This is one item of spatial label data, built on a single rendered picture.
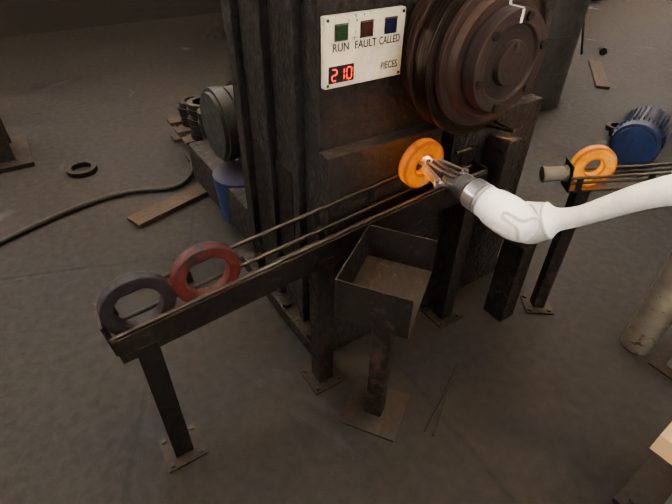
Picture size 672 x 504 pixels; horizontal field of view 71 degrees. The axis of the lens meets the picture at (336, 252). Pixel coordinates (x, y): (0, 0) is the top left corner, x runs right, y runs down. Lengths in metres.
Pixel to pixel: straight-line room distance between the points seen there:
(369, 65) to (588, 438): 1.44
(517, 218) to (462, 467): 0.88
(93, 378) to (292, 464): 0.85
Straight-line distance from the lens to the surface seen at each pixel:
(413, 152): 1.43
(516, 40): 1.47
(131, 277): 1.24
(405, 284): 1.36
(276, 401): 1.83
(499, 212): 1.26
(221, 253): 1.27
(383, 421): 1.78
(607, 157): 1.95
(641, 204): 1.23
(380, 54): 1.42
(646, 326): 2.22
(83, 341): 2.23
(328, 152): 1.43
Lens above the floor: 1.51
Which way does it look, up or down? 38 degrees down
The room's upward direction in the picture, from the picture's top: 1 degrees clockwise
